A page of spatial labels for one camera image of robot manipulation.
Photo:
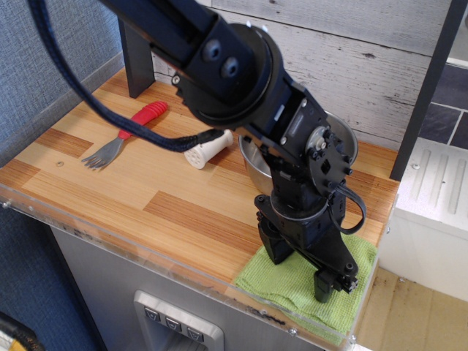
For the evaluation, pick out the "silver toy fridge dispenser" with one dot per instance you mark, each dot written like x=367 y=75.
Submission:
x=168 y=327

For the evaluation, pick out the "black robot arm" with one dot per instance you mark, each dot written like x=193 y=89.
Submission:
x=231 y=76

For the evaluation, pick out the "dark vertical post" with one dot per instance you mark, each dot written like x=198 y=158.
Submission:
x=438 y=60

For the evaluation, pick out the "white toy sink unit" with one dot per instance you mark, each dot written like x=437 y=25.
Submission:
x=426 y=238

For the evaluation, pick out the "clear acrylic counter guard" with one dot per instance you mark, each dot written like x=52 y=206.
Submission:
x=110 y=264

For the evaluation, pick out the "white plastic spool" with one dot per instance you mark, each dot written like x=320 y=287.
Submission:
x=201 y=154

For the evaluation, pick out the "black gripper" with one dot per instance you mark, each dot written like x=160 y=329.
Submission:
x=316 y=236

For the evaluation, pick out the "stainless steel bowl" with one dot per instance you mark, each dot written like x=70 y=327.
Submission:
x=258 y=170

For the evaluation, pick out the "green towel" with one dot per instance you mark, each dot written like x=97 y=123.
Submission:
x=290 y=285

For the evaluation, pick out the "red handled metal fork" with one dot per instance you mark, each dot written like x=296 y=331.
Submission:
x=106 y=154

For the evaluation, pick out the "dark gray back post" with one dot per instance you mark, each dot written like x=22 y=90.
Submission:
x=137 y=59

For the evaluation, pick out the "yellow object at corner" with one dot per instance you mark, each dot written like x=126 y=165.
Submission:
x=11 y=345

